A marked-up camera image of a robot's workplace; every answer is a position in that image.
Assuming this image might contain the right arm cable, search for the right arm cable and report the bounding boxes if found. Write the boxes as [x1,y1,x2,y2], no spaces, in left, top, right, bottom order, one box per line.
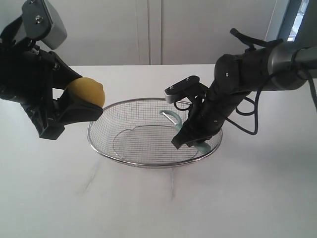
[226,81,265,136]

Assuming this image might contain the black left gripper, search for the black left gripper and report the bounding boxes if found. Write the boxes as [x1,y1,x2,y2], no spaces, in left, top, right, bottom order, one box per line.
[0,49,103,139]

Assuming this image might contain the oval metal wire basket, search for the oval metal wire basket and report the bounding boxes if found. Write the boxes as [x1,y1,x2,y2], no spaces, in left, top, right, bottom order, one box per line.
[87,98,223,168]

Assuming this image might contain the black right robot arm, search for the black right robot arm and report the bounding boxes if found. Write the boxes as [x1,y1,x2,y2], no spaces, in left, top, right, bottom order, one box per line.
[164,28,317,148]

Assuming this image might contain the teal handled peeler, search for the teal handled peeler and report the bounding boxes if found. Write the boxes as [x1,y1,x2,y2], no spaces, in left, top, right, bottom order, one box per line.
[159,110,211,154]

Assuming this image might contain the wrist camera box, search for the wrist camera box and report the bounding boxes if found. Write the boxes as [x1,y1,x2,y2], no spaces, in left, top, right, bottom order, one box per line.
[21,0,67,50]
[164,75,200,104]

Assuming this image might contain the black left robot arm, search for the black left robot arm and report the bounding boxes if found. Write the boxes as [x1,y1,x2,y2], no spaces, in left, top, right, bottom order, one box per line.
[0,16,105,140]

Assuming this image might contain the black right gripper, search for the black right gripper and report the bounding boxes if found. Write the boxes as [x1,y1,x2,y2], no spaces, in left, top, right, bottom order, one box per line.
[171,54,269,149]

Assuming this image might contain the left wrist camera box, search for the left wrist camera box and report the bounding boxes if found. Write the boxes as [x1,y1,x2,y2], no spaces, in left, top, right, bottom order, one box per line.
[21,0,67,50]

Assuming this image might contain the yellow lemon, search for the yellow lemon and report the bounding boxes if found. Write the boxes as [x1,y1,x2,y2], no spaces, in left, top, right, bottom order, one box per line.
[66,77,106,108]

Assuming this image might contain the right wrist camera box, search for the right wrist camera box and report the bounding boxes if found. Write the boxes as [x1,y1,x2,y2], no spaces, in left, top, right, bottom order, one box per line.
[164,75,200,104]

